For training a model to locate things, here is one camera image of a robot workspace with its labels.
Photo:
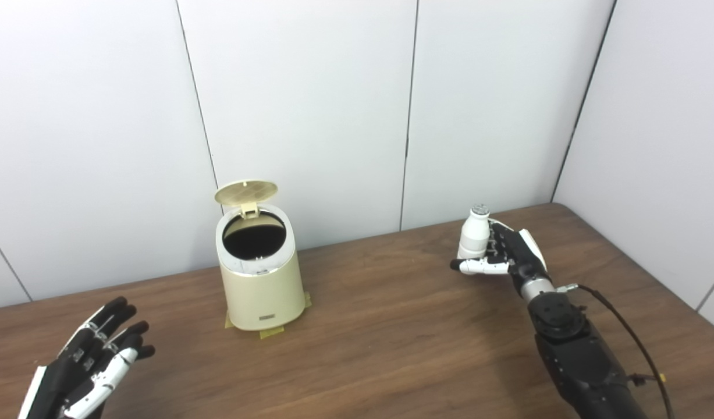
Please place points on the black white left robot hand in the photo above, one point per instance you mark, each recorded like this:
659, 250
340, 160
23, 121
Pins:
60, 384

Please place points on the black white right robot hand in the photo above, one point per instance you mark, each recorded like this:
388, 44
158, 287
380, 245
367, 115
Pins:
522, 256

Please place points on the small white plastic bottle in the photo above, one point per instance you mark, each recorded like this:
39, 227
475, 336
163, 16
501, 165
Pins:
474, 235

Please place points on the cream-colored lidded bin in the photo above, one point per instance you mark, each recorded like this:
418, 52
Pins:
263, 297

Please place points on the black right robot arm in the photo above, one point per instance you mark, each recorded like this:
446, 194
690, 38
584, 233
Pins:
578, 355

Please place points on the yellow tape piece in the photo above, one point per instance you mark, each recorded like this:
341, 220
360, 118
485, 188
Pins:
229, 322
272, 333
307, 300

